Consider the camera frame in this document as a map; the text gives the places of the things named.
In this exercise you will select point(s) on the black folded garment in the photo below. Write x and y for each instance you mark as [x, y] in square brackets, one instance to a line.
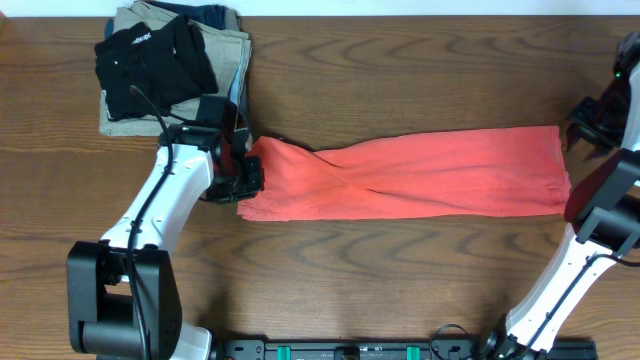
[168, 65]

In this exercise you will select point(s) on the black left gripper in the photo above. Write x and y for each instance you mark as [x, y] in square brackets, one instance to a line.
[251, 171]

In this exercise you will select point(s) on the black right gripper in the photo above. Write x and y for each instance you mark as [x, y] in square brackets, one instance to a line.
[585, 123]

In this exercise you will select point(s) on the grey folded garment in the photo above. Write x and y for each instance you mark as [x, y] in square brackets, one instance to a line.
[238, 90]

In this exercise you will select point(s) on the navy folded garment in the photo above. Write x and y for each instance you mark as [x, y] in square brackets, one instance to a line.
[144, 20]

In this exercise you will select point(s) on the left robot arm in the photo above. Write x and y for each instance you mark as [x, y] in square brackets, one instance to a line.
[123, 300]

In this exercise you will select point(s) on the orange soccer t-shirt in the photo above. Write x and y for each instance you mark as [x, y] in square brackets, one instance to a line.
[502, 172]

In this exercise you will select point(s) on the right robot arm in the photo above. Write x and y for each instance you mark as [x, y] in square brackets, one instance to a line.
[602, 223]

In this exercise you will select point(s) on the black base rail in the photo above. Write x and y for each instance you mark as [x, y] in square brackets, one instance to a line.
[441, 347]

